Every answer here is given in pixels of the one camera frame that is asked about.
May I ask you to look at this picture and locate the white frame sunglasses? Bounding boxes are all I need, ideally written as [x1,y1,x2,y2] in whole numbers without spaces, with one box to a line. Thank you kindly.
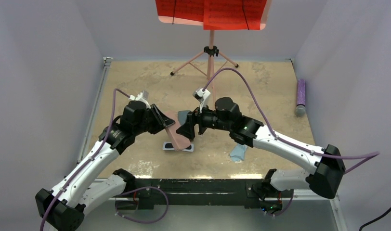
[162,142,194,152]

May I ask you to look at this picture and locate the black cable bottom right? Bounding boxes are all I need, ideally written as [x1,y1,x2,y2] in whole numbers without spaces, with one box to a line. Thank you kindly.
[359,200,391,231]

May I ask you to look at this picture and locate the purple cable loop bottom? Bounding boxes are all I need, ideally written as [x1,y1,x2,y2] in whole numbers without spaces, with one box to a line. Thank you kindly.
[115,187,169,224]

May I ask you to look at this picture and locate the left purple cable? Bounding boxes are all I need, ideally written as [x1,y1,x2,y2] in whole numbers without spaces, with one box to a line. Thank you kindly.
[39,88,132,231]

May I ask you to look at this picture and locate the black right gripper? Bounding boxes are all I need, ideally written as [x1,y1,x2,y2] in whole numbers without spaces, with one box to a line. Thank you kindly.
[176,100,232,141]

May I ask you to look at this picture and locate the pink music stand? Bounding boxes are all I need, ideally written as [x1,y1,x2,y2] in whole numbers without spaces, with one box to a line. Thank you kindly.
[170,29,239,106]

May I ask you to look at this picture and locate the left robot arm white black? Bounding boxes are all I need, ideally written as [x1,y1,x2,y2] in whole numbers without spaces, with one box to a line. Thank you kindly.
[36,101,175,231]

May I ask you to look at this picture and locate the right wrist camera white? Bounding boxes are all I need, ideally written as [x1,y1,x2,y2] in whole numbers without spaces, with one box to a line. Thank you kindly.
[193,88,211,114]

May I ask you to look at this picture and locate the grey glasses case green lining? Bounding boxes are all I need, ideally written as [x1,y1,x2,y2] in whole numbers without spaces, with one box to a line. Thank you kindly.
[178,110,190,126]

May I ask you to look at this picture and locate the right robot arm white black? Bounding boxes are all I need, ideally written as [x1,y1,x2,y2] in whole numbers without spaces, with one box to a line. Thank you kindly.
[176,97,346,199]

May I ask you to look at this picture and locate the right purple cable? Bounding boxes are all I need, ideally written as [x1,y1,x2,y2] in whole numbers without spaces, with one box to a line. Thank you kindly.
[202,67,380,174]

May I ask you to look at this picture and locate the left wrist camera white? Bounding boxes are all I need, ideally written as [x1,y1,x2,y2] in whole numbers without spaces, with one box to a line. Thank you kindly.
[129,90,151,108]

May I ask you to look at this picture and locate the black base frame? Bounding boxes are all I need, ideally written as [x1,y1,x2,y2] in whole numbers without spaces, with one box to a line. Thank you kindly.
[117,179,293,211]

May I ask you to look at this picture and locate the aluminium rail left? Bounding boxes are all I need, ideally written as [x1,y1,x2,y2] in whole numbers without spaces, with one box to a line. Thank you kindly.
[75,57,113,167]

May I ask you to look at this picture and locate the pink glasses case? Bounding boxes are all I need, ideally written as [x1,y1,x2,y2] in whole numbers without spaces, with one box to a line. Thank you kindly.
[165,111,191,151]

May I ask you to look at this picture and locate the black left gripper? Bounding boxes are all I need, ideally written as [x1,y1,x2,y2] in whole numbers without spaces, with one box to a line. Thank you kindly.
[133,103,174,136]

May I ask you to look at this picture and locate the purple microphone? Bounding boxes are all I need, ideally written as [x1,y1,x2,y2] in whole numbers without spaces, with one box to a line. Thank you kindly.
[295,79,306,117]

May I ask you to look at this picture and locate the red sheet music desk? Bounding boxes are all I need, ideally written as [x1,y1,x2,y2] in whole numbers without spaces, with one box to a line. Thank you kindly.
[156,0,272,30]

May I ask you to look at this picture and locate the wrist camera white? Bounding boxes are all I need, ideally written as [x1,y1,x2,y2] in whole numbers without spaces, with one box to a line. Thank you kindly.
[193,88,211,114]
[129,90,151,108]

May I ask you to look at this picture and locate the blue cloth crumpled right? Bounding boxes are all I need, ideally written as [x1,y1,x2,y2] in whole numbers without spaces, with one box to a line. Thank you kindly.
[230,144,248,162]

